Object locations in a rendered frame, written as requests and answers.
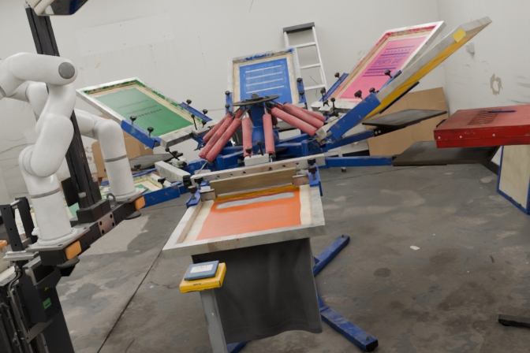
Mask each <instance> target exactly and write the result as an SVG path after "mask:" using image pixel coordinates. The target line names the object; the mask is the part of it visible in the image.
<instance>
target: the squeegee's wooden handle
mask: <svg viewBox="0 0 530 353"><path fill-rule="evenodd" d="M296 175H297V169H296V167H291V168H286V169H277V170H272V171H267V172H262V173H253V174H248V175H244V176H235V177H230V178H225V179H220V180H211V181H210V182H209V185H210V189H214V190H215V195H216V197H218V195H220V194H225V193H230V192H235V191H244V190H249V189H254V188H264V187H269V186H274V185H279V184H288V183H292V184H294V182H293V176H296Z"/></svg>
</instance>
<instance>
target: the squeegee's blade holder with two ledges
mask: <svg viewBox="0 0 530 353"><path fill-rule="evenodd" d="M287 186H292V183H288V184H279V185H274V186H269V187H264V188H254V189H249V190H244V191H235V192H230V193H225V194H220V195H218V197H223V196H229V195H238V194H243V193H248V192H254V191H262V190H267V189H272V188H282V187H287Z"/></svg>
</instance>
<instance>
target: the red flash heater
mask: <svg viewBox="0 0 530 353"><path fill-rule="evenodd" d="M501 110H517V111H515V112H497V113H488V111H501ZM433 131H434V138H435V140H436V145H437V148H452V147H492V146H512V145H530V104H526V105H516V106H496V107H487V108H476V109H466V110H457V111H456V112H455V113H453V114H452V115H451V116H450V117H448V118H447V119H446V120H445V121H444V122H442V123H441V124H440V125H439V126H438V127H437V128H436V129H435V130H433Z"/></svg>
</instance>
